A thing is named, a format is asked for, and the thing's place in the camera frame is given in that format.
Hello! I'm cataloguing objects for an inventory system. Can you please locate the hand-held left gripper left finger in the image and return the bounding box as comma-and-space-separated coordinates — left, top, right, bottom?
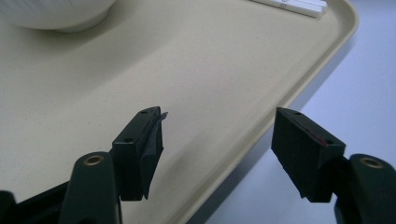
111, 105, 169, 202

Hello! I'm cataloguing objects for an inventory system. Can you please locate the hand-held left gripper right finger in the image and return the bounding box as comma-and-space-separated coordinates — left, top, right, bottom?
271, 106, 347, 203

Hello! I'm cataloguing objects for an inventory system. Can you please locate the beige plastic tray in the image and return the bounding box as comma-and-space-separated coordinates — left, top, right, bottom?
0, 0, 360, 224

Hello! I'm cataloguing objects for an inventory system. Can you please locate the white ribbed bowl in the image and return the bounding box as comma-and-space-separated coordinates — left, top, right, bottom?
0, 0, 117, 34

